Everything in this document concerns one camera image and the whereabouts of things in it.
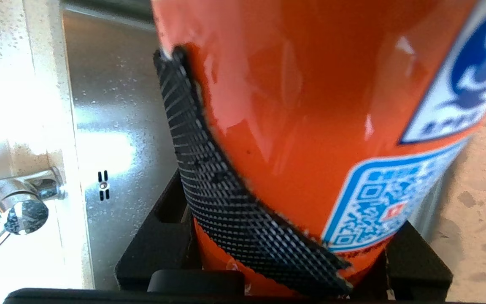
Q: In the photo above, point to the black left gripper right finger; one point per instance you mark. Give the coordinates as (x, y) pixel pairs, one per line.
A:
(416, 270)

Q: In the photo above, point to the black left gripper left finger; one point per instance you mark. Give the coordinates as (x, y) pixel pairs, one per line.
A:
(222, 194)

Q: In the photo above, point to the orange yellow detergent bottle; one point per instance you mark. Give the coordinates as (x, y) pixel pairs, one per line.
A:
(302, 105)

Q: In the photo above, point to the stainless steel sink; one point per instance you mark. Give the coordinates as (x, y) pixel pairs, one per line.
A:
(116, 105)

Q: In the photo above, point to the chrome curved faucet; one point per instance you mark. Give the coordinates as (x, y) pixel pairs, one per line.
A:
(19, 207)

